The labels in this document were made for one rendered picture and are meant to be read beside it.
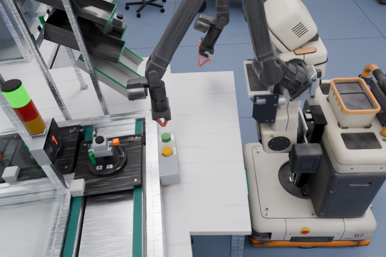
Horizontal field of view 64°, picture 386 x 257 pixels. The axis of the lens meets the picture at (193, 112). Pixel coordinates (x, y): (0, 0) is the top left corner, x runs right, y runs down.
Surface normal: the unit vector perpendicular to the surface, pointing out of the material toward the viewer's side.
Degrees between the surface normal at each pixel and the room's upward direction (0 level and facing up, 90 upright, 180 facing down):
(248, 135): 0
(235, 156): 0
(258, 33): 82
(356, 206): 90
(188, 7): 80
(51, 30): 90
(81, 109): 0
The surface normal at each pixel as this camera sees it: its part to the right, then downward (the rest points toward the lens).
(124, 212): -0.07, -0.72
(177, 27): 0.03, 0.54
